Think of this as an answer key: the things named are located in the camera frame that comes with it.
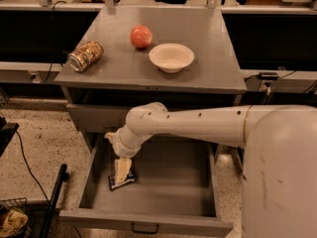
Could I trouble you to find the open grey lower drawer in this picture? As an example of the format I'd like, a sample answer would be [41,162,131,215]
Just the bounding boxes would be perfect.
[60,136,234,237]

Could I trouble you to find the black pole stand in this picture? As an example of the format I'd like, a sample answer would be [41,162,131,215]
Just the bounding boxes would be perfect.
[40,164,68,238]

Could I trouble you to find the closed grey upper drawer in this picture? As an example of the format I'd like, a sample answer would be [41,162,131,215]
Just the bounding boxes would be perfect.
[66,104,129,133]

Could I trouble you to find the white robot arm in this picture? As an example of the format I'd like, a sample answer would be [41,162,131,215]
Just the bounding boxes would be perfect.
[105,102,317,238]

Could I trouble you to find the patterned drink can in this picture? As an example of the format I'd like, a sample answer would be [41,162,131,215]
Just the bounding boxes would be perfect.
[67,41,104,72]

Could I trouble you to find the black floor cable left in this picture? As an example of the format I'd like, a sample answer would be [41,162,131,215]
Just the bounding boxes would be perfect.
[14,130,51,203]

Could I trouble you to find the red apple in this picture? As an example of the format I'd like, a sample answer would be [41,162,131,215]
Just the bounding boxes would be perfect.
[130,25,153,49]

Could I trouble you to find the black power adapter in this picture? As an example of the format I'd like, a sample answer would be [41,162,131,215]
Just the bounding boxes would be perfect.
[258,71,278,80]

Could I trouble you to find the wire basket with snacks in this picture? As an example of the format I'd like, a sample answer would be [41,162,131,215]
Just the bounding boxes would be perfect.
[0,197,32,238]

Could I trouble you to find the black cable on wall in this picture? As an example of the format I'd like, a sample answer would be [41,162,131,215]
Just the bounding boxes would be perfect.
[41,0,67,84]

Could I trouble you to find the grey drawer cabinet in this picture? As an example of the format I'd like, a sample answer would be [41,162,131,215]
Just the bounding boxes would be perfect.
[56,6,246,146]

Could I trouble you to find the blue rxbar wrapper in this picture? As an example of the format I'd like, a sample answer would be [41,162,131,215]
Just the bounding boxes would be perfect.
[108,170,137,191]

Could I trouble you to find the white bowl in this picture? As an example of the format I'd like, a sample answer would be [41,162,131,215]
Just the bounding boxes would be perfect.
[149,44,195,73]

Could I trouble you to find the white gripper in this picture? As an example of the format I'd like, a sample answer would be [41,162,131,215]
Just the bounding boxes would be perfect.
[104,126,151,184]

